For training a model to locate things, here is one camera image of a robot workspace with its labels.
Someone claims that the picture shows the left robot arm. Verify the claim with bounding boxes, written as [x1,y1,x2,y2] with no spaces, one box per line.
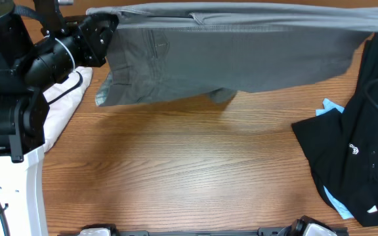
[0,0,119,235]

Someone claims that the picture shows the light blue cloth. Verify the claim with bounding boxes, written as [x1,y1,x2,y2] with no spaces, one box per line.
[315,98,345,116]

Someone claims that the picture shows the grey shorts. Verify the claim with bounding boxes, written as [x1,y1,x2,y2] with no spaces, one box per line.
[87,3,378,107]

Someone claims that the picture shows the black polo shirt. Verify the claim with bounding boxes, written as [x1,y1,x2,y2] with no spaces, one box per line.
[291,33,378,227]

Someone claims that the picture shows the folded cream shorts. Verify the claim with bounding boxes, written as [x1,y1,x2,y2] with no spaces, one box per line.
[43,66,93,152]

